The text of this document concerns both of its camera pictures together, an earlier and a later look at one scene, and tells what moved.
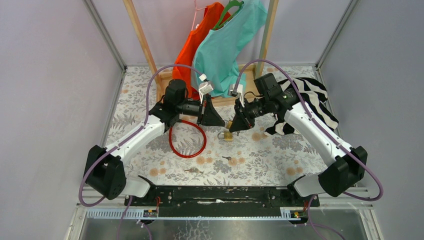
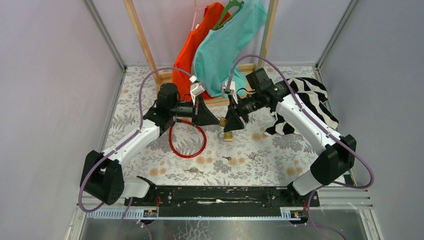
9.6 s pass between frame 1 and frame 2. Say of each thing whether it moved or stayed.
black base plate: stayed
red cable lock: stayed
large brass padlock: stayed
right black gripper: moved
